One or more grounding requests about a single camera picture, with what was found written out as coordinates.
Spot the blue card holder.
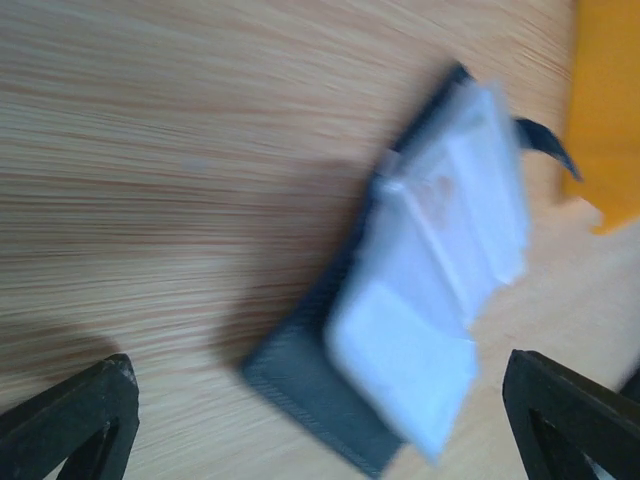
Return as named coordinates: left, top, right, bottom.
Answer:
left=242, top=60, right=584, bottom=480

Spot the yellow plastic bin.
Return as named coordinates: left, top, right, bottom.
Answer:
left=562, top=1, right=639, bottom=235

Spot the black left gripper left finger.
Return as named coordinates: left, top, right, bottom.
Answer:
left=1, top=353, right=139, bottom=479

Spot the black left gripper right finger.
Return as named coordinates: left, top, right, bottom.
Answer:
left=502, top=350, right=639, bottom=479

